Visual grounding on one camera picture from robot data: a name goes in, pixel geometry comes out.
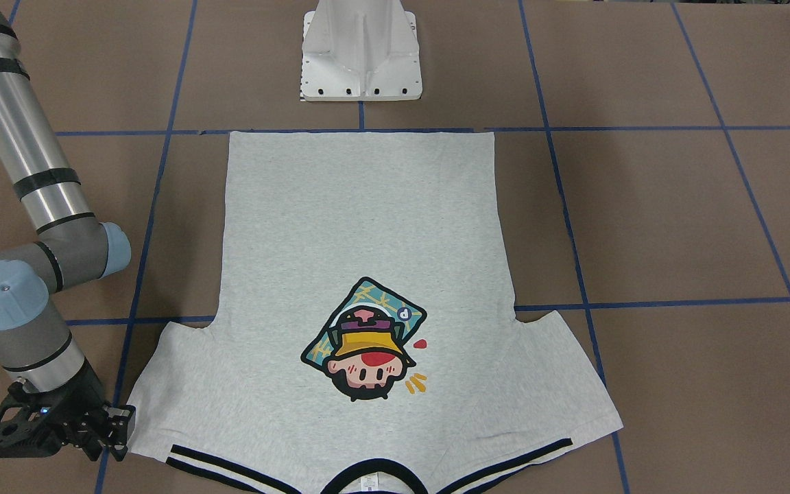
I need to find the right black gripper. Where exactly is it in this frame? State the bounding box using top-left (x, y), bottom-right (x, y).
top-left (8, 360), bottom-right (136, 462)

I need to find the grey cartoon print t-shirt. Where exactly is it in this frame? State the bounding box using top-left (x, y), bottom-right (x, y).
top-left (129, 132), bottom-right (623, 493)

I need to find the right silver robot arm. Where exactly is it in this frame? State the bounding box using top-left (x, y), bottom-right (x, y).
top-left (0, 12), bottom-right (135, 462)

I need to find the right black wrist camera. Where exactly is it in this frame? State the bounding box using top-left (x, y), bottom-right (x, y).
top-left (0, 382), bottom-right (63, 458)

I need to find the white central pedestal column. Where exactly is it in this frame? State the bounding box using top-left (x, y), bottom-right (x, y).
top-left (299, 1), bottom-right (423, 102)

